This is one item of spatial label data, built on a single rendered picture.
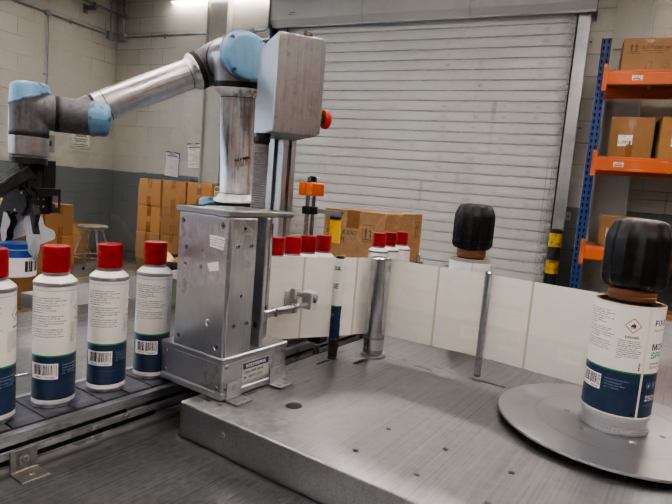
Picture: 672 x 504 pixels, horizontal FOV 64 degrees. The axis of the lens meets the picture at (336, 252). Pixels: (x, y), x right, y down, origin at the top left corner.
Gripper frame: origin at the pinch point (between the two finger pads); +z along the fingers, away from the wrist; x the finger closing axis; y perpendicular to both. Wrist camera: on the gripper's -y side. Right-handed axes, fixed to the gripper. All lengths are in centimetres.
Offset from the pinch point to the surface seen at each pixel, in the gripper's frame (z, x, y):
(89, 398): 12, -50, -25
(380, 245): -5, -62, 51
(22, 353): 16.7, -14.4, -9.2
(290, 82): -38, -53, 18
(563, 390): 11, -108, 17
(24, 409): 12, -47, -32
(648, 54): -138, -139, 403
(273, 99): -35, -50, 16
